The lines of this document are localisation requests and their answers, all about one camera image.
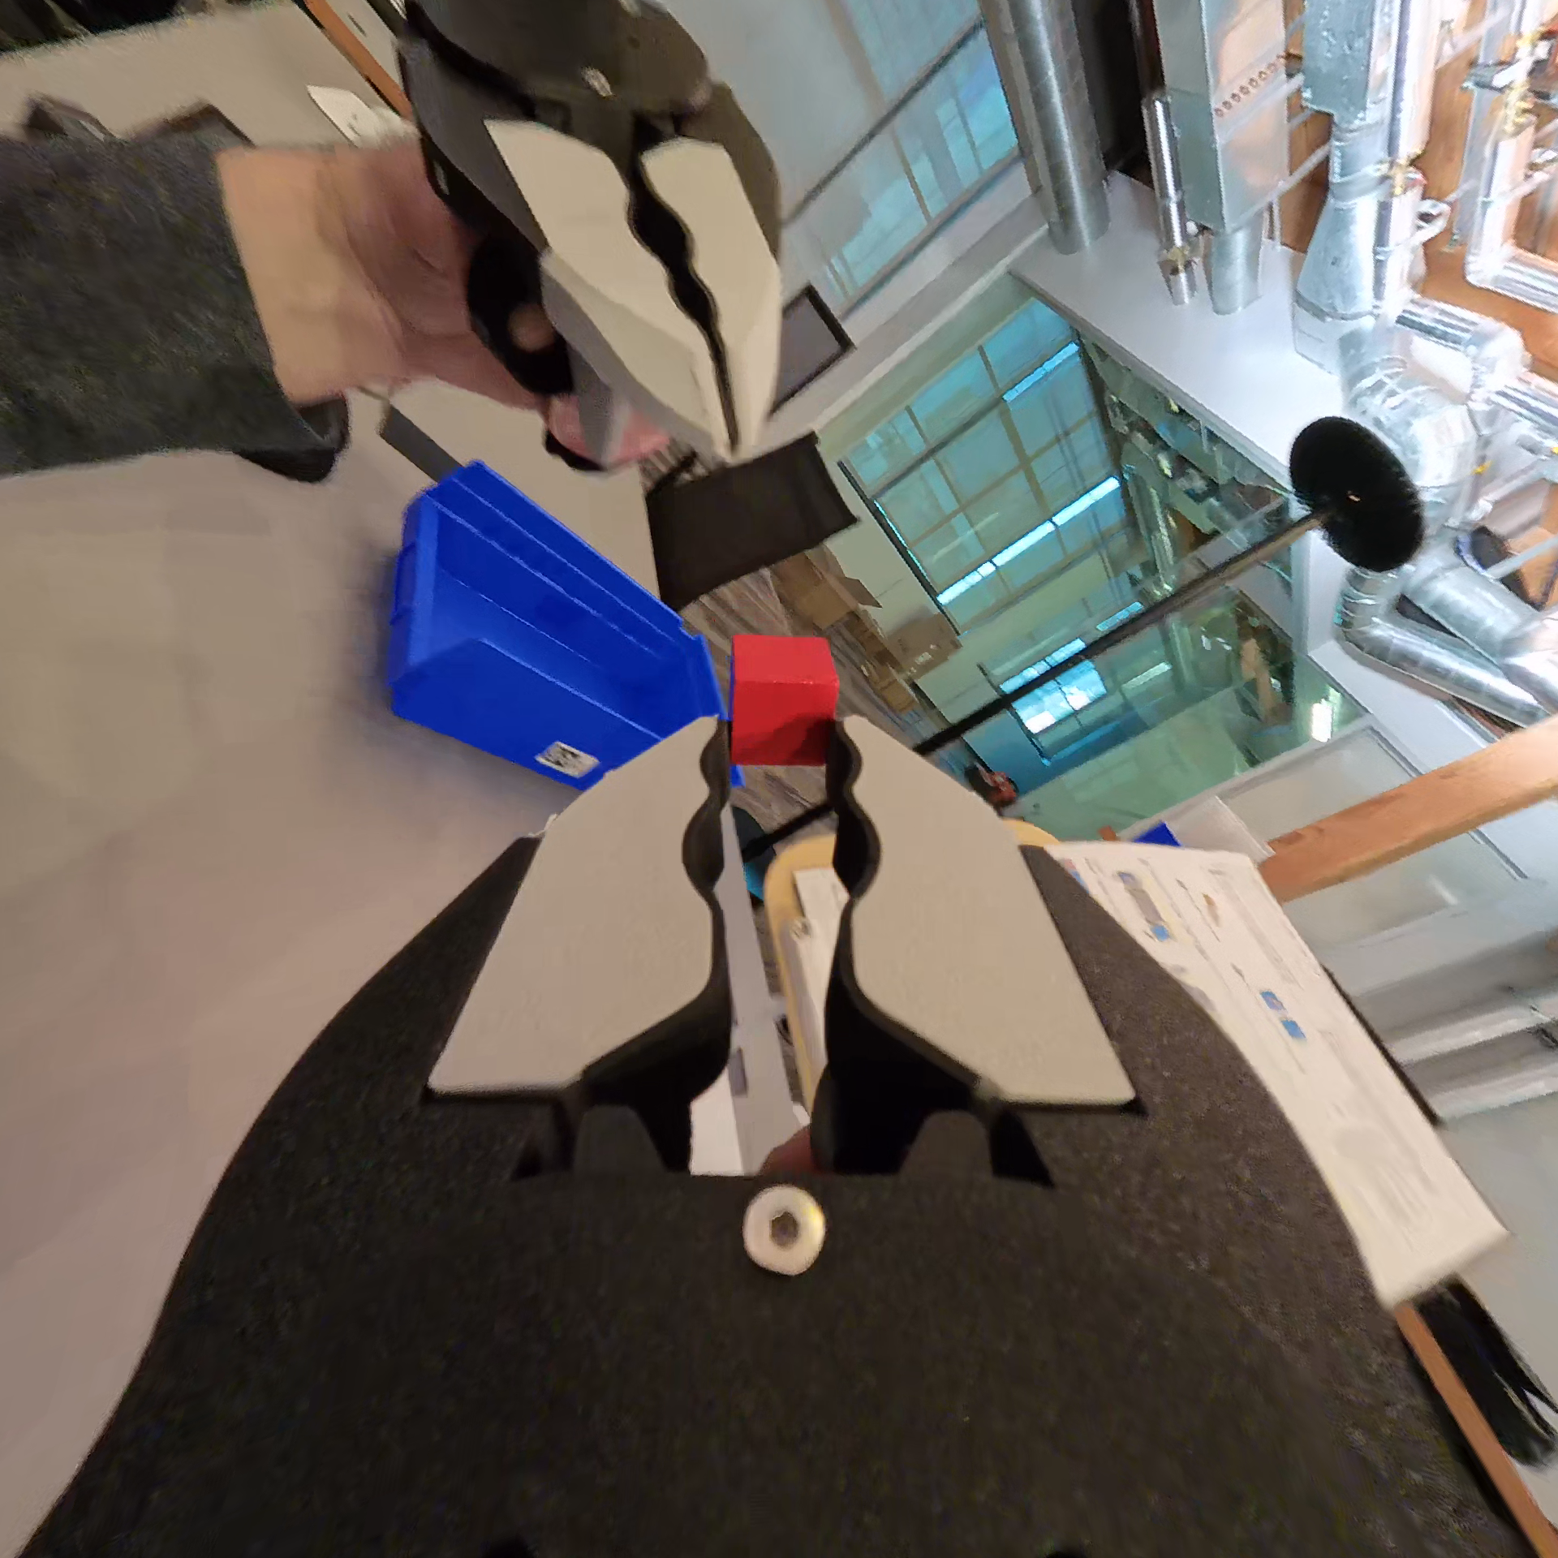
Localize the wooden beam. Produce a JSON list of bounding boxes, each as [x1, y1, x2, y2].
[[1257, 717, 1558, 906]]

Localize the stack of cardboard boxes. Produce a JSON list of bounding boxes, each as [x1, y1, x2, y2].
[[773, 546, 970, 723]]

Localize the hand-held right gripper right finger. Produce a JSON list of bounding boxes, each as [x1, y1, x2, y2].
[[824, 713, 1143, 1113]]

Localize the silver ventilation ducts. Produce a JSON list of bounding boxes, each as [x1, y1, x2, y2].
[[1004, 0, 1558, 733]]

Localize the black round brush on pole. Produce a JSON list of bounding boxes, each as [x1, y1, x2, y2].
[[911, 415, 1429, 760]]

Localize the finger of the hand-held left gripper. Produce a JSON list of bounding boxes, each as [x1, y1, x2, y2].
[[637, 134, 785, 463], [483, 118, 741, 463]]

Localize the glass window wall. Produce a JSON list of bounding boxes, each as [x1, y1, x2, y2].
[[780, 0, 1354, 843]]

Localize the printed instruction sheet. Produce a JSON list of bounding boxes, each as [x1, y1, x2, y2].
[[1049, 843, 1515, 1307]]

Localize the person's left forearm grey sleeve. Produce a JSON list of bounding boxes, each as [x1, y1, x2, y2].
[[0, 126, 356, 486]]

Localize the person's left hand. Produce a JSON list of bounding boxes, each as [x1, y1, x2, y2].
[[220, 137, 684, 475]]

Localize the blue plastic bin with label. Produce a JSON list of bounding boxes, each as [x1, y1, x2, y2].
[[389, 460, 747, 796]]

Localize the black flat panel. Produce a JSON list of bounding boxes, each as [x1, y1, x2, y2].
[[643, 434, 863, 614]]

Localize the small white label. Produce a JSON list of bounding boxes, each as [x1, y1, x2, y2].
[[304, 84, 415, 152]]

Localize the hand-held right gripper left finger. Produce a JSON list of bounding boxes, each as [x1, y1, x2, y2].
[[426, 717, 736, 1098]]

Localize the red cube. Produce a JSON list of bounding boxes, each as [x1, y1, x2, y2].
[[726, 632, 843, 770]]

